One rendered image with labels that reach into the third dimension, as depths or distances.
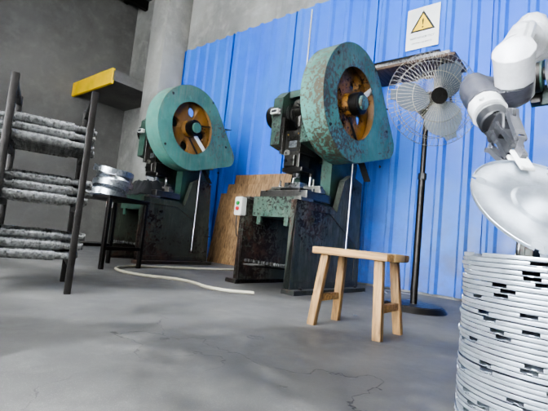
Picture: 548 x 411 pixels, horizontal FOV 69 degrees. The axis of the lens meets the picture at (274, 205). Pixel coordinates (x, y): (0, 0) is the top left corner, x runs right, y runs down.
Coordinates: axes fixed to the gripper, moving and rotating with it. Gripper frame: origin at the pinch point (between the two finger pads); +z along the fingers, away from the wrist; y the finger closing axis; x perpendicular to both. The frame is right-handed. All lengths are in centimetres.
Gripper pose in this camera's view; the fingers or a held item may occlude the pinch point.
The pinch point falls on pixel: (520, 162)
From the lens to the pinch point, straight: 104.2
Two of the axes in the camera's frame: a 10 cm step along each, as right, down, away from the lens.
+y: 0.9, -7.2, -6.8
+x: 9.9, 1.2, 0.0
